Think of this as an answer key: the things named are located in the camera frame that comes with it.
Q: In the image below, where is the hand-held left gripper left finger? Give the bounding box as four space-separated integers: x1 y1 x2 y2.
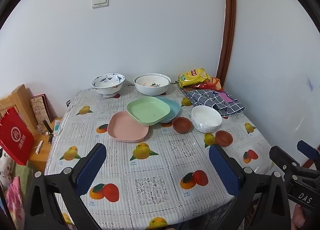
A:
24 143 107 230

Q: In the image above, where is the person's right hand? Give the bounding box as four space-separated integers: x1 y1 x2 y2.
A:
291 205 311 229

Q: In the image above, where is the wooden side table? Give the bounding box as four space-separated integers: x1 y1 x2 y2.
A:
27 118 63 171

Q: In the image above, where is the small brown bowl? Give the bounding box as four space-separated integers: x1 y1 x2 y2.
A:
215 130 233 148
172 117 192 134

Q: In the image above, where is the brown wooden door frame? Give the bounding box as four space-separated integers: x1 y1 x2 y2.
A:
216 0 237 81

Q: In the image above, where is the large white swirl-patterned bowl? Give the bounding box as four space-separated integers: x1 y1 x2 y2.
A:
133 73 172 96

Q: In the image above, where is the blue patterned white bowl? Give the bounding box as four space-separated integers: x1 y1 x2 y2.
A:
91 73 125 99

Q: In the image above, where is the black clip tool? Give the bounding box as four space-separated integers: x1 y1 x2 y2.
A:
42 119 52 134

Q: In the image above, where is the white and green box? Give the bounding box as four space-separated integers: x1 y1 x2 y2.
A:
54 120 63 137

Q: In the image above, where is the white light switch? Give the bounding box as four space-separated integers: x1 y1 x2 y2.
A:
92 0 110 9

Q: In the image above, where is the grey checked cloth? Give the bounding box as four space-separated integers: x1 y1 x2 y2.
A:
184 89 246 117

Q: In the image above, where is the cardboard box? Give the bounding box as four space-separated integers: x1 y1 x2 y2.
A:
0 84 38 131

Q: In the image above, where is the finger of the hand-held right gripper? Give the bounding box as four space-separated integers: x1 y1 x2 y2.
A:
269 146 300 172
297 140 320 168

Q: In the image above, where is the green square plate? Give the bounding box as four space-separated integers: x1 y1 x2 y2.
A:
126 96 171 126

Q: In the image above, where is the white dotted cloth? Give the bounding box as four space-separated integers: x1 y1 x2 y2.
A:
0 148 13 186

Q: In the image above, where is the blue square plate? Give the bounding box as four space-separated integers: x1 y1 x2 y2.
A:
155 97 181 124

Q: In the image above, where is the pink square plate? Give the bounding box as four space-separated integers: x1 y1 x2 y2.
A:
107 111 150 143

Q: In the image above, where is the brown patterned box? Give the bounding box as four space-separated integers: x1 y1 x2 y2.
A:
30 94 52 124

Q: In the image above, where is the fruit print tablecloth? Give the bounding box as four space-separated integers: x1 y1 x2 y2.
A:
44 88 278 230

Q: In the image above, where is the red paper bag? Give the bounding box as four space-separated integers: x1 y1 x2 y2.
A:
0 106 35 166

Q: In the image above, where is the yellow chip bag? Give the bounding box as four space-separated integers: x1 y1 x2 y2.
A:
178 68 212 88

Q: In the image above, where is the pink floral cloth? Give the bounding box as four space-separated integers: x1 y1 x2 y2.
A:
5 176 23 218

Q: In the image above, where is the white bowl with grey pattern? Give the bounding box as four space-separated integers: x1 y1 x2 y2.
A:
191 105 222 133

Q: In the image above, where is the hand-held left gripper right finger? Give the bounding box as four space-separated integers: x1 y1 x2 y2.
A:
209 144 292 230

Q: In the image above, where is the red chip bag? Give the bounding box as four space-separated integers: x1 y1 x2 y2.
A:
191 77 224 92

